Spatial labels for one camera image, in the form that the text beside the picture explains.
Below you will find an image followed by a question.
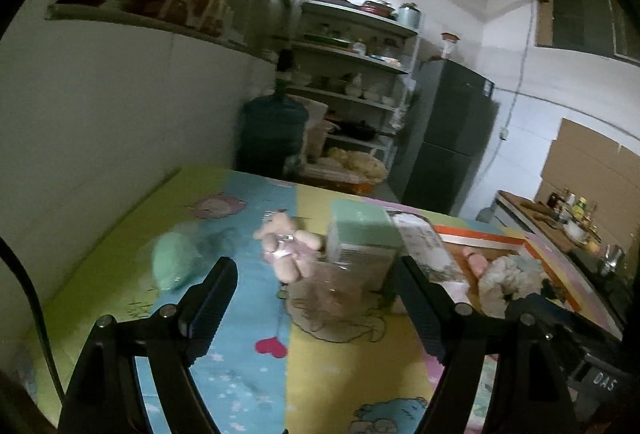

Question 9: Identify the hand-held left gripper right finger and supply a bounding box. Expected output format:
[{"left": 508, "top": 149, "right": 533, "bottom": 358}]
[{"left": 395, "top": 255, "right": 576, "bottom": 434}]

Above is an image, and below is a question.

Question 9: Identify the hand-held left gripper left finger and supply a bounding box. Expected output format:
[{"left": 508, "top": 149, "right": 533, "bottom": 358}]
[{"left": 59, "top": 256, "right": 239, "bottom": 434}]

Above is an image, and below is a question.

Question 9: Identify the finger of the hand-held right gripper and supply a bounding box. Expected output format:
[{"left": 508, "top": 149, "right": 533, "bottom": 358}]
[{"left": 504, "top": 292, "right": 574, "bottom": 331}]

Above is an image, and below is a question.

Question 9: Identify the pale floral fabric bundle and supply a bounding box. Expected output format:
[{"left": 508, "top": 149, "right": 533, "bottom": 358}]
[{"left": 477, "top": 256, "right": 546, "bottom": 315}]

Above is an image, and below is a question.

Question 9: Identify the mint green plush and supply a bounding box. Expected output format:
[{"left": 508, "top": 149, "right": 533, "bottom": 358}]
[{"left": 151, "top": 231, "right": 201, "bottom": 292}]

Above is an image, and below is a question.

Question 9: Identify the clear plastic bag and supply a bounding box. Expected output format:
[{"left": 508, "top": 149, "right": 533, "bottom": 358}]
[{"left": 300, "top": 259, "right": 371, "bottom": 315}]

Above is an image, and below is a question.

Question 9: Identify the cardboard box with orange rim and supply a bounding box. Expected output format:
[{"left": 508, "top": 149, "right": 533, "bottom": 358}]
[{"left": 432, "top": 224, "right": 626, "bottom": 345}]

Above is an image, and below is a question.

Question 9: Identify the pink teddy bear toy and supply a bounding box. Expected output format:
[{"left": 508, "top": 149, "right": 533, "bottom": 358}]
[{"left": 253, "top": 210, "right": 323, "bottom": 285}]

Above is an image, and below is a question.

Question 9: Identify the floral tissue pack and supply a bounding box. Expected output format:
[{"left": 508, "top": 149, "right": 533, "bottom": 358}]
[{"left": 385, "top": 208, "right": 468, "bottom": 287}]

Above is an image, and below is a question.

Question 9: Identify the white bowl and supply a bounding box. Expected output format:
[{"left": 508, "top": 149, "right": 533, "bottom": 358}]
[{"left": 562, "top": 219, "right": 591, "bottom": 242}]

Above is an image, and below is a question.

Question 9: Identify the metal faucet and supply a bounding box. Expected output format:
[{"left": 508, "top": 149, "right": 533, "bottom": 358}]
[{"left": 600, "top": 244, "right": 626, "bottom": 275}]

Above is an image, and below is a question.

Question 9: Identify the cartoon printed blanket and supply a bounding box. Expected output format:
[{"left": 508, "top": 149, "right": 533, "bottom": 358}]
[{"left": 20, "top": 166, "right": 626, "bottom": 434}]

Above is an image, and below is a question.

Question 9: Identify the kitchen counter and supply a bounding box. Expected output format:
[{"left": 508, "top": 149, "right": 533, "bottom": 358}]
[{"left": 492, "top": 189, "right": 626, "bottom": 275}]

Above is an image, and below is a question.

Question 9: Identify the green tissue box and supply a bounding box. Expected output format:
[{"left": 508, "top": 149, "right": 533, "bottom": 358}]
[{"left": 326, "top": 199, "right": 405, "bottom": 290}]

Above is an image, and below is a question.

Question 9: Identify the row of condiment bottles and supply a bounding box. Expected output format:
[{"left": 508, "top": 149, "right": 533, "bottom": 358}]
[{"left": 545, "top": 188, "right": 601, "bottom": 235}]

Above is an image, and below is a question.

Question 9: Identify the yellow lumpy bag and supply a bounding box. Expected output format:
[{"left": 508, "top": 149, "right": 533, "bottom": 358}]
[{"left": 325, "top": 146, "right": 388, "bottom": 182}]

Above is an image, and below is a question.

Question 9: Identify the dark grey fridge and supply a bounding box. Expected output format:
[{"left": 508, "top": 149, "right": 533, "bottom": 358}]
[{"left": 389, "top": 59, "right": 501, "bottom": 217}]

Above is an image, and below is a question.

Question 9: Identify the blue water jug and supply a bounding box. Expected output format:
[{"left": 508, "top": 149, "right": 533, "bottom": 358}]
[{"left": 240, "top": 91, "right": 310, "bottom": 180}]

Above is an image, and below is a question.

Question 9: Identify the black wok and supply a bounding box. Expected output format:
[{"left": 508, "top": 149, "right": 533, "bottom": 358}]
[{"left": 332, "top": 119, "right": 378, "bottom": 140}]

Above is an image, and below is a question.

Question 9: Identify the white sack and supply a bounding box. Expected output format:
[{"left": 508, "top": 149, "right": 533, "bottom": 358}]
[{"left": 300, "top": 100, "right": 336, "bottom": 160}]

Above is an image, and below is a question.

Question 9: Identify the brown wooden door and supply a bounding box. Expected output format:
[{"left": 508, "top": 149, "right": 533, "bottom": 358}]
[{"left": 0, "top": 366, "right": 56, "bottom": 434}]

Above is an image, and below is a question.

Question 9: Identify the row of white bowls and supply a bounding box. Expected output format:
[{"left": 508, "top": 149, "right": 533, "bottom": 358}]
[{"left": 292, "top": 71, "right": 398, "bottom": 107}]

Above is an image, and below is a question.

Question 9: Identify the black water jug pump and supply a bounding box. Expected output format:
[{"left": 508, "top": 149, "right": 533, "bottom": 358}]
[{"left": 276, "top": 48, "right": 296, "bottom": 87}]

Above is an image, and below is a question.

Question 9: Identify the metal shelf rack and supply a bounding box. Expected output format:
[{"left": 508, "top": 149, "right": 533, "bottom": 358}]
[{"left": 285, "top": 0, "right": 421, "bottom": 180}]

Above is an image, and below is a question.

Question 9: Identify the glass jar with brown lid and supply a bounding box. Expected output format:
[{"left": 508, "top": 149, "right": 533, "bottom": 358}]
[{"left": 440, "top": 32, "right": 460, "bottom": 61}]

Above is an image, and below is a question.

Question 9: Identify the row of glass jars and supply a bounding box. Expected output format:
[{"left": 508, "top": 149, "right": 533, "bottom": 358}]
[{"left": 305, "top": 24, "right": 406, "bottom": 65}]

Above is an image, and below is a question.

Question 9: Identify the pale blue metal pot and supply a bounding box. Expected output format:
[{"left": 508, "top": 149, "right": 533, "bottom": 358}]
[{"left": 397, "top": 3, "right": 425, "bottom": 29}]

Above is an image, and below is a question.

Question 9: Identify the stack of red pans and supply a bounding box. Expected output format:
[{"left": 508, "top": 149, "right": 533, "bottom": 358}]
[{"left": 360, "top": 0, "right": 398, "bottom": 17}]

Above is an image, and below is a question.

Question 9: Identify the cardboard sheet on wall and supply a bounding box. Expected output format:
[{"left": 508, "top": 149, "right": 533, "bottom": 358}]
[{"left": 537, "top": 118, "right": 640, "bottom": 235}]

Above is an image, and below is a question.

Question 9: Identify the black wall cable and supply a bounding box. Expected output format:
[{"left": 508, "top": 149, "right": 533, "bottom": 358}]
[{"left": 0, "top": 234, "right": 68, "bottom": 397}]

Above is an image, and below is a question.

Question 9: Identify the small wall window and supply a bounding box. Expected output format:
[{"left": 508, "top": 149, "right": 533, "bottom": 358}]
[{"left": 535, "top": 0, "right": 640, "bottom": 62}]

